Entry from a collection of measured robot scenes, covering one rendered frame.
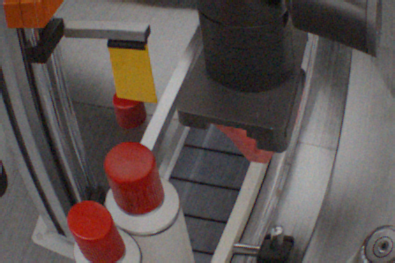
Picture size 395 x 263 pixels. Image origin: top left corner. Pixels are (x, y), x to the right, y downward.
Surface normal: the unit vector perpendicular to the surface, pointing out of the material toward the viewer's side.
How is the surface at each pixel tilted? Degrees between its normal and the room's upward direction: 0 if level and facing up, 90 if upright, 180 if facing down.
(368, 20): 60
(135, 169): 2
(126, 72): 90
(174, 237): 90
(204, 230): 0
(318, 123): 0
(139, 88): 90
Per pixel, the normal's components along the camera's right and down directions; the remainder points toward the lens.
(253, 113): -0.10, -0.64
